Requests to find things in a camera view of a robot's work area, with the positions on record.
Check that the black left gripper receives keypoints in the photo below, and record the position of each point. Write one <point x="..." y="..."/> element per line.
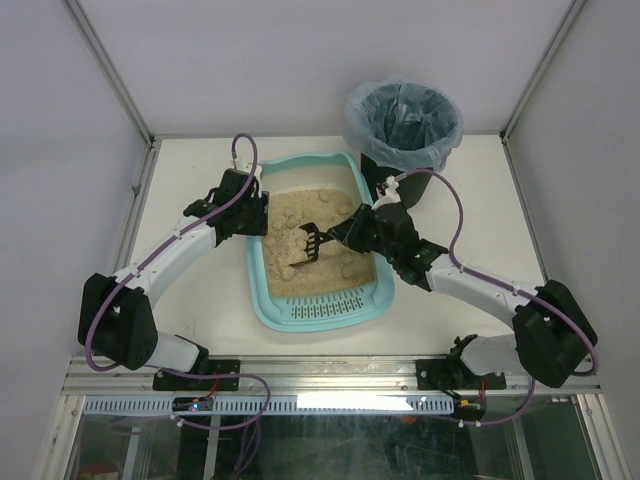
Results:
<point x="257" y="214"/>

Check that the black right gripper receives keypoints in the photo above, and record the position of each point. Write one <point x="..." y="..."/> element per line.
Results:
<point x="345" y="232"/>

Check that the black slotted litter scoop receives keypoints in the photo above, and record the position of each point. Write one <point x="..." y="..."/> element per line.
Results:
<point x="315" y="239"/>

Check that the teal plastic litter box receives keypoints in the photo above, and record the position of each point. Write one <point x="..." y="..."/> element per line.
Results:
<point x="324" y="312"/>

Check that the translucent blue bin liner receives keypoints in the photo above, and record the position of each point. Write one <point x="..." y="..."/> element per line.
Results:
<point x="402" y="125"/>

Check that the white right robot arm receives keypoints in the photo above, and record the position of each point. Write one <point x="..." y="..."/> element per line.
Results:
<point x="550" y="335"/>

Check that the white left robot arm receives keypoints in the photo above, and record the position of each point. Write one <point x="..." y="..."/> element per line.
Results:
<point x="117" y="311"/>

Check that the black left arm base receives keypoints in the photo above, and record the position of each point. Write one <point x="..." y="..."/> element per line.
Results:
<point x="166" y="382"/>

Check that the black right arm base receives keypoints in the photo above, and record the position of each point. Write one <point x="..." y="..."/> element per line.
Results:
<point x="442" y="374"/>

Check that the litter clump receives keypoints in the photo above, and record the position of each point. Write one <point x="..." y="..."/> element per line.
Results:
<point x="346" y="259"/>
<point x="289" y="212"/>
<point x="288" y="273"/>
<point x="347" y="271"/>
<point x="325" y="195"/>

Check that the beige pellet cat litter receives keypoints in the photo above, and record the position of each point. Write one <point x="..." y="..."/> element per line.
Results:
<point x="285" y="242"/>

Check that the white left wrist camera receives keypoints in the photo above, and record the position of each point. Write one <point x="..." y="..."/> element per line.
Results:
<point x="248" y="166"/>

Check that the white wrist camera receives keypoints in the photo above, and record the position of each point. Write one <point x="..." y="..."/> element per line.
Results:
<point x="248" y="166"/>
<point x="387" y="192"/>

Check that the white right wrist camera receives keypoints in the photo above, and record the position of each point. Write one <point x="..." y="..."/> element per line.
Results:
<point x="387" y="192"/>

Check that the aluminium mounting rail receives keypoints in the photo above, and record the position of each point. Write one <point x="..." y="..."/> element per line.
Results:
<point x="284" y="374"/>

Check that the left aluminium frame post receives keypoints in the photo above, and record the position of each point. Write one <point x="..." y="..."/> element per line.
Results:
<point x="106" y="65"/>

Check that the aluminium frame post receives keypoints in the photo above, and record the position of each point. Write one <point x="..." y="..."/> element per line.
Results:
<point x="561" y="32"/>
<point x="106" y="65"/>

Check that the white slotted cable duct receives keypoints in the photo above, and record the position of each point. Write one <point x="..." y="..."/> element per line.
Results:
<point x="303" y="404"/>

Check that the right aluminium frame post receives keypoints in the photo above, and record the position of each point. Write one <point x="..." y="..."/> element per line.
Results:
<point x="561" y="32"/>

